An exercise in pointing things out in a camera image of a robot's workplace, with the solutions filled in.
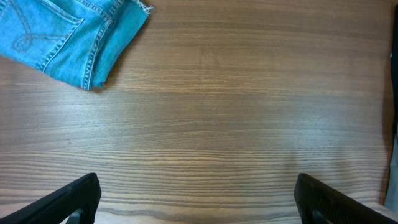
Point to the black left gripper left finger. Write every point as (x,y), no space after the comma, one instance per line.
(76,202)

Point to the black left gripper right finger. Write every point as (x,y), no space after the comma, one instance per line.
(319,203)

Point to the light blue denim jeans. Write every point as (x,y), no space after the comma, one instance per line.
(74,41)

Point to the light blue garment in pile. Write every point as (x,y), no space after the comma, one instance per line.
(391,200)

